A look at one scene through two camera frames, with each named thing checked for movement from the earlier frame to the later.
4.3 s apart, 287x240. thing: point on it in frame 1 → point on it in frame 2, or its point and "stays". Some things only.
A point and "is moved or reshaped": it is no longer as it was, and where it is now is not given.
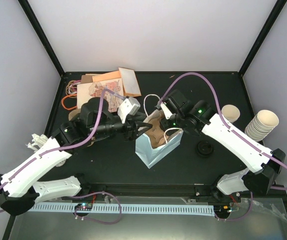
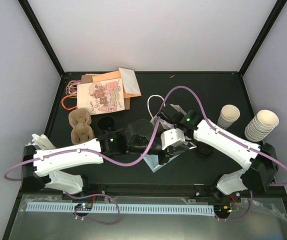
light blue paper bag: [146, 150] is moved or reshaped
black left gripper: [131, 132] → [170, 151]
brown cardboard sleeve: [86, 79] stays
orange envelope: [104, 77] stays
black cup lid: [204, 148] stays
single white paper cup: [231, 112] stays
